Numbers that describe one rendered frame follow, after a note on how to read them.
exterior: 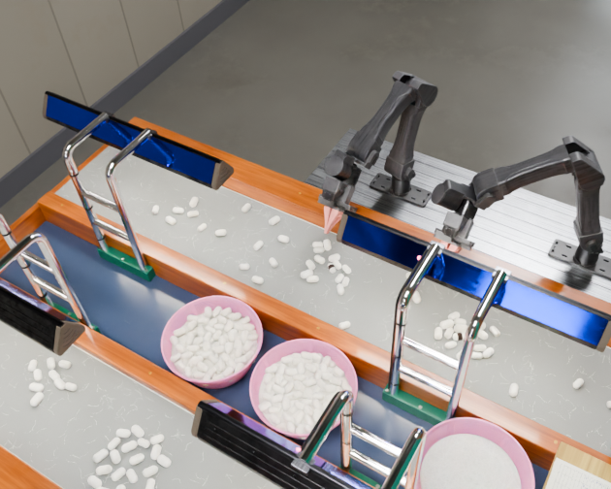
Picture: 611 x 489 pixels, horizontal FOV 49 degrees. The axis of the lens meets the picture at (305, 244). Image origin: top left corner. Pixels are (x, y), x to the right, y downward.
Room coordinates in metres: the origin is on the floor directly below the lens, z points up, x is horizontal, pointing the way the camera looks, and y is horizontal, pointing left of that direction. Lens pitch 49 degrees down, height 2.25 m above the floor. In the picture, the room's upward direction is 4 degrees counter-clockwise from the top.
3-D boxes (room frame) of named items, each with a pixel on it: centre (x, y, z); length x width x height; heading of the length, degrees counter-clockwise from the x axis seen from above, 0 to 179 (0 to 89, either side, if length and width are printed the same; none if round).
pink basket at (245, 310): (0.97, 0.26, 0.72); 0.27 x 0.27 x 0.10
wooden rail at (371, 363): (1.04, 0.07, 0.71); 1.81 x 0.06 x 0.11; 56
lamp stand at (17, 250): (1.05, 0.72, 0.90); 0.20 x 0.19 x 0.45; 56
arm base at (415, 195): (1.55, -0.32, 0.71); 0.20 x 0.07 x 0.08; 55
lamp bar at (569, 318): (0.89, -0.35, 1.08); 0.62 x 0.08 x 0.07; 56
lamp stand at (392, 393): (0.83, -0.30, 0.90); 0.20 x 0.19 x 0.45; 56
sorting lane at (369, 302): (1.19, -0.03, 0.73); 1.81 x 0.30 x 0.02; 56
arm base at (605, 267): (1.21, -0.82, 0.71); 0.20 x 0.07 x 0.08; 55
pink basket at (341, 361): (0.82, 0.03, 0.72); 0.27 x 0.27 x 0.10
